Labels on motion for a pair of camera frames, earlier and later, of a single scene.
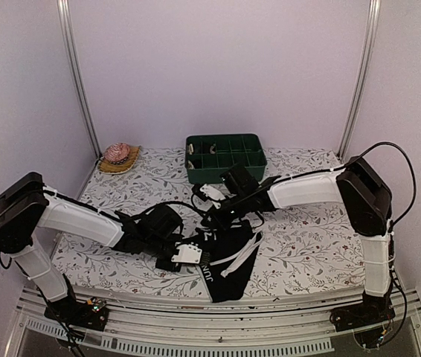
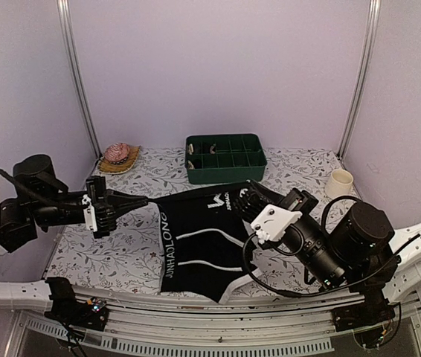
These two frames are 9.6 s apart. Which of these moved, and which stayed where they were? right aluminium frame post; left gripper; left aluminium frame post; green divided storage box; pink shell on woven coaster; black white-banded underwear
Moved: black white-banded underwear; left gripper
Stayed: pink shell on woven coaster; left aluminium frame post; green divided storage box; right aluminium frame post
